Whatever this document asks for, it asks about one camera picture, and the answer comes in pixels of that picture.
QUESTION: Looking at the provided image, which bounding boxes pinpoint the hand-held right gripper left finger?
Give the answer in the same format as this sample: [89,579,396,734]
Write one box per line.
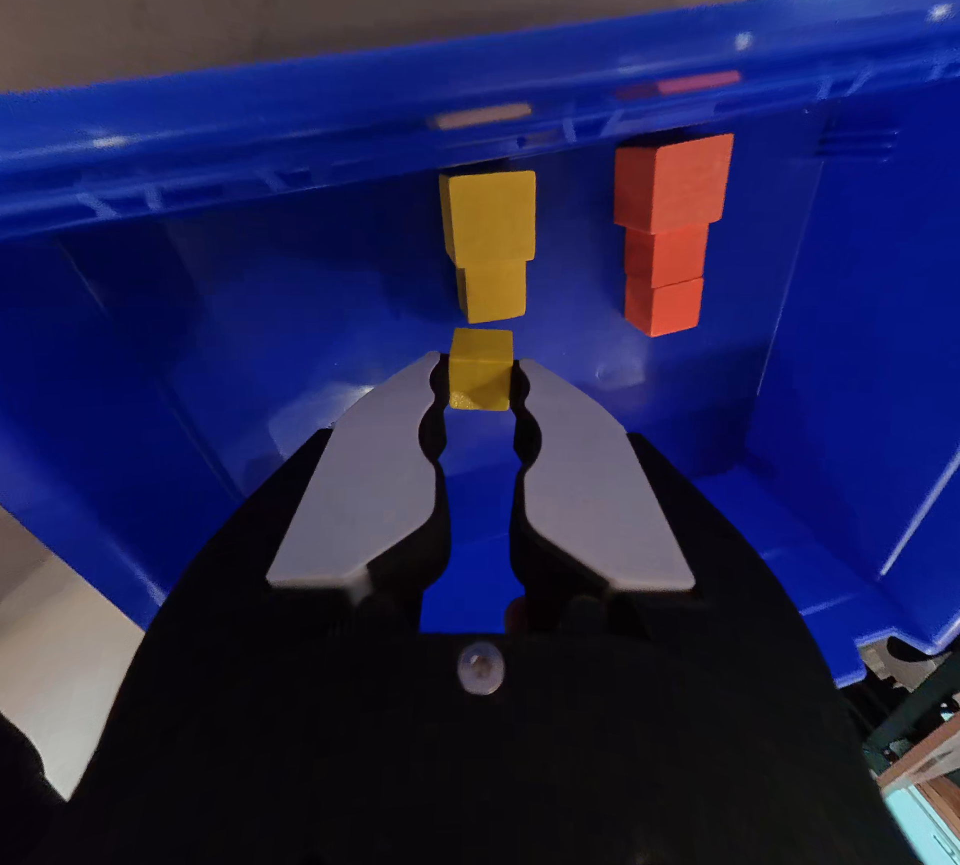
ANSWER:
[265,351,451,595]

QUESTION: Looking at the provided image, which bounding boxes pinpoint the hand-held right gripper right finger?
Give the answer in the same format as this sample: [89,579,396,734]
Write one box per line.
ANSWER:
[510,356,696,596]

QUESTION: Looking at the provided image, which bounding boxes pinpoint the yellow wooden cube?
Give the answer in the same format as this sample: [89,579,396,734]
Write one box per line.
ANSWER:
[447,328,516,413]
[455,257,529,325]
[438,169,538,263]

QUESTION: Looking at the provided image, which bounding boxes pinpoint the blue plastic bin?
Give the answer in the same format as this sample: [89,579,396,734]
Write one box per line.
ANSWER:
[0,0,960,688]

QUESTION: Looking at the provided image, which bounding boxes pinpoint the orange wooden cube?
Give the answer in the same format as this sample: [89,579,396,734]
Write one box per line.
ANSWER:
[612,133,735,235]
[621,223,711,289]
[623,275,705,340]

